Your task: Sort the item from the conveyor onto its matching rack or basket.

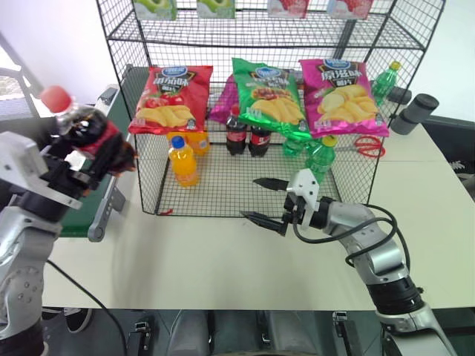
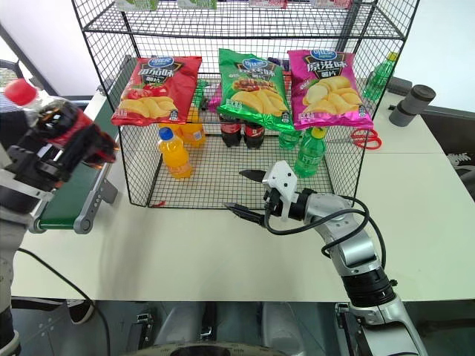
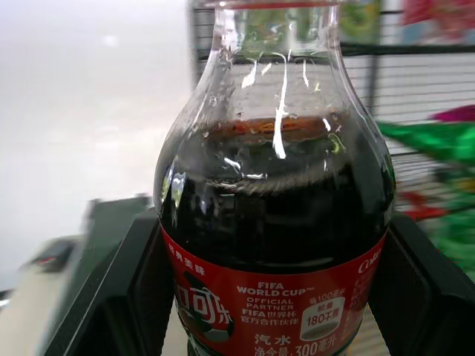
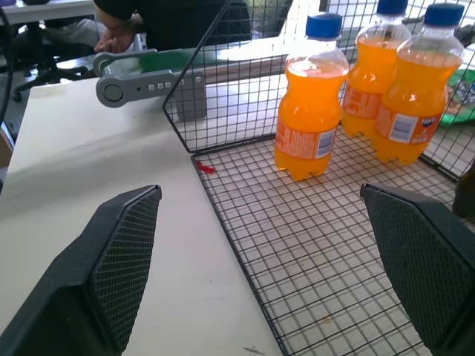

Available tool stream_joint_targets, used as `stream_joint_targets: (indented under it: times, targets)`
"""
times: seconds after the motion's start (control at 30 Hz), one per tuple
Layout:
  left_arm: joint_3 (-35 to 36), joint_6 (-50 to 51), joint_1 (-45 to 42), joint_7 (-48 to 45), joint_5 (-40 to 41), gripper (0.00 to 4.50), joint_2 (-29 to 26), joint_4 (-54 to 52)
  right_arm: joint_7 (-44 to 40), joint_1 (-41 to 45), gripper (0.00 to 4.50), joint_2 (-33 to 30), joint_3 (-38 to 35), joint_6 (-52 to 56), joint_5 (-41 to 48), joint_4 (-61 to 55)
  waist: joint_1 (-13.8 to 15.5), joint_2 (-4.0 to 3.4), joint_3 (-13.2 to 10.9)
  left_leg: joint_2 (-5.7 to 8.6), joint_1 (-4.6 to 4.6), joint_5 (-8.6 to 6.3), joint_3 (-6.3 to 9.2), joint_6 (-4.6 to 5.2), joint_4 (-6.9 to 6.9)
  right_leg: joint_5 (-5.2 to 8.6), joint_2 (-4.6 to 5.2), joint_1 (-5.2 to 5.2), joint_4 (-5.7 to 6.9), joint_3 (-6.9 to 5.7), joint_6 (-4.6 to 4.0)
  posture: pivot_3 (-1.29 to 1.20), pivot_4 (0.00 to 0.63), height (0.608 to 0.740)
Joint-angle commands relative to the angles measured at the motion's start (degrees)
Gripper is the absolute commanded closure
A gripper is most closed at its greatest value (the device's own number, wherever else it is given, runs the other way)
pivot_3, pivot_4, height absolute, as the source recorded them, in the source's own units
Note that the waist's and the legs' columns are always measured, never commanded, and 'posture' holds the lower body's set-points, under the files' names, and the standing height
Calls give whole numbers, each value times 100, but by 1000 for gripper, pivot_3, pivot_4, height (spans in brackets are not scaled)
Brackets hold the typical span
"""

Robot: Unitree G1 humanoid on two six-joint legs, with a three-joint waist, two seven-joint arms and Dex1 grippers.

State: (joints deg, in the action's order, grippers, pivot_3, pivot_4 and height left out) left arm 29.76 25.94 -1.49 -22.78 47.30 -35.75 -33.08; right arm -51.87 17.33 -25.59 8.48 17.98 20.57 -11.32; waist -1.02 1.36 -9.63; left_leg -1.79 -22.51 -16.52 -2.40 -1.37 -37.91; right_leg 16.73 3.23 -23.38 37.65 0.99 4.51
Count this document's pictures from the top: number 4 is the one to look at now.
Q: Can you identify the black cable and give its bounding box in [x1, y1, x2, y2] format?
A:
[0, 6, 16, 131]

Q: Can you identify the dark brown bottle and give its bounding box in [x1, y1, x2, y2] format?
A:
[453, 172, 475, 223]

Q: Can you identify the grey conveyor with green belt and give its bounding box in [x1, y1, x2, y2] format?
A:
[92, 48, 289, 123]

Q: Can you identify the black wire mesh basket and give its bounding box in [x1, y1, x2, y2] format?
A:
[162, 0, 475, 356]

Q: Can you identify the green snack bag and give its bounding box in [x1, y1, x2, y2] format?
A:
[438, 68, 475, 130]

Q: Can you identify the seated person in dark clothes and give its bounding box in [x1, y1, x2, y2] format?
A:
[94, 0, 253, 54]

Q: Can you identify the black office chair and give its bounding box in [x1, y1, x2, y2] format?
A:
[0, 20, 94, 102]

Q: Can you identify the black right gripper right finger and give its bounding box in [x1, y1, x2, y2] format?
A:
[359, 182, 475, 356]

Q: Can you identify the white desk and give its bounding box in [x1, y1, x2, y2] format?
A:
[0, 0, 99, 26]

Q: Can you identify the orange soda bottle blue cap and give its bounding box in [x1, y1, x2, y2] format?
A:
[340, 0, 413, 142]
[274, 13, 350, 182]
[372, 2, 465, 165]

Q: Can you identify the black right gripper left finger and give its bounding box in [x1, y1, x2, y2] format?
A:
[0, 184, 163, 356]

